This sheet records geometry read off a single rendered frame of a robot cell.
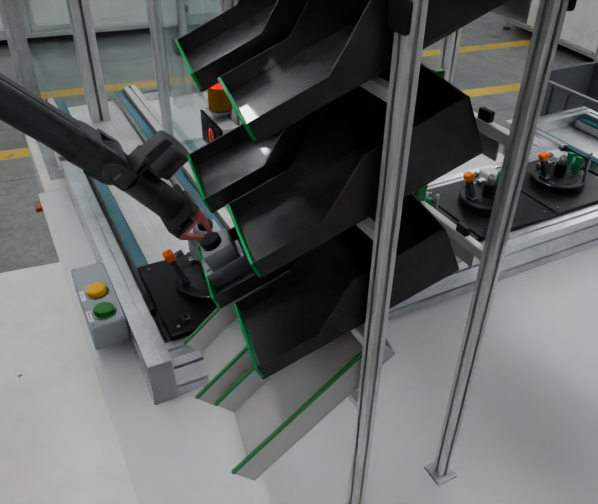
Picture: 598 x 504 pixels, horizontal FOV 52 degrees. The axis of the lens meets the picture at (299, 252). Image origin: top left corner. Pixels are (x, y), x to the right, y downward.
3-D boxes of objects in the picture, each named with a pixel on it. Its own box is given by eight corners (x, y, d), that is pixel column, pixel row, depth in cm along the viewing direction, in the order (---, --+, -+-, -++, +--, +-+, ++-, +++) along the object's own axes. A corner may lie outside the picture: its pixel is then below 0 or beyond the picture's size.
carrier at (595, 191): (556, 220, 152) (569, 175, 145) (490, 178, 169) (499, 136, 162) (622, 198, 161) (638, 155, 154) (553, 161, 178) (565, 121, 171)
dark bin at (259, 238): (259, 279, 67) (228, 233, 62) (234, 218, 77) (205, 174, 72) (484, 152, 66) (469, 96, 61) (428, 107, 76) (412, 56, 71)
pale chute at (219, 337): (216, 407, 97) (195, 398, 95) (202, 351, 108) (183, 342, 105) (339, 289, 91) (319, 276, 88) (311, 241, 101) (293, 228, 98)
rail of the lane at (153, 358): (154, 405, 114) (147, 364, 107) (68, 192, 178) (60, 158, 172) (183, 395, 116) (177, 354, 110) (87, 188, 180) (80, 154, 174)
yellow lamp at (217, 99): (213, 114, 125) (212, 91, 122) (205, 106, 129) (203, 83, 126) (236, 110, 127) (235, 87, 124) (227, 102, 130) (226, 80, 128)
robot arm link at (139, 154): (89, 148, 105) (97, 174, 99) (135, 102, 103) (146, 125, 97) (140, 185, 113) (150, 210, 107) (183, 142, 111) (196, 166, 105)
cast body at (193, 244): (195, 261, 120) (193, 232, 115) (188, 250, 123) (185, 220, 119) (235, 251, 123) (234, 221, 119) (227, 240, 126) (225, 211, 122)
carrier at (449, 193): (479, 244, 143) (490, 198, 135) (418, 197, 160) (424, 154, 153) (554, 220, 152) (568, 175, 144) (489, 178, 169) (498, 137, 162)
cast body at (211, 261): (215, 290, 89) (191, 258, 85) (210, 272, 93) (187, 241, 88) (265, 262, 89) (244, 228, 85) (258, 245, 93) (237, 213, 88)
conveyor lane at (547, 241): (177, 396, 116) (171, 358, 110) (132, 296, 140) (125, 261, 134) (623, 236, 162) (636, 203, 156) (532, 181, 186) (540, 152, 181)
